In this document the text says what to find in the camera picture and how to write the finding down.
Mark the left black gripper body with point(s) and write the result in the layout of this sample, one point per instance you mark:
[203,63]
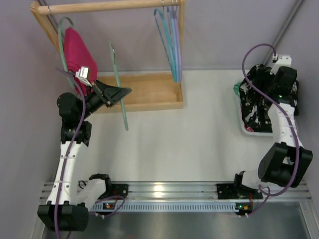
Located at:
[102,93]

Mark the black white patterned trousers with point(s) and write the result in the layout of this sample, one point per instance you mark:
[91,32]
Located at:
[255,107]

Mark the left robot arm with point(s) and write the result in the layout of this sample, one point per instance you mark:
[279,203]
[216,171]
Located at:
[67,209]

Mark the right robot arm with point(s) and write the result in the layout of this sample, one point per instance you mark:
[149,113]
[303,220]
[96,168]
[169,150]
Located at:
[287,161]

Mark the green hanger with pink garment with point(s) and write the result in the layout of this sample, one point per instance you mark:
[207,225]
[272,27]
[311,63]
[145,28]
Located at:
[64,23]

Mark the teal hanger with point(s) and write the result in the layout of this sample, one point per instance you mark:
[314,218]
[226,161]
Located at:
[162,26]

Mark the blue hanger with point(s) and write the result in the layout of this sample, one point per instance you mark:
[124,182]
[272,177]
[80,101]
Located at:
[171,28]

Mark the lilac hanger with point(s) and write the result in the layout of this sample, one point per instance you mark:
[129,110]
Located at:
[177,32]

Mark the wooden clothes rack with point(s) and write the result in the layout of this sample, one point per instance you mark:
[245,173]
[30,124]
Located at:
[151,91]

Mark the pink garment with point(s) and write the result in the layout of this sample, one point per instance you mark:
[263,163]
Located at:
[77,54]

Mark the white laundry basket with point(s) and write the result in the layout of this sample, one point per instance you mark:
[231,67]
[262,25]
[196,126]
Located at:
[259,134]

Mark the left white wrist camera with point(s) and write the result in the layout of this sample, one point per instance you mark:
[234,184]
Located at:
[83,76]

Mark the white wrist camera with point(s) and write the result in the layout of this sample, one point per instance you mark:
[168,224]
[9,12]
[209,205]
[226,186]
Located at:
[83,76]
[279,61]

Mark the aluminium mounting rail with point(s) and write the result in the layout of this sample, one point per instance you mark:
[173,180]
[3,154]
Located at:
[181,191]

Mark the grey slotted cable duct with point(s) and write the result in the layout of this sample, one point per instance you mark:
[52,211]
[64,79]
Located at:
[130,206]

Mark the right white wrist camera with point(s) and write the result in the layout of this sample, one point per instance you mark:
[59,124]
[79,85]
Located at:
[279,61]

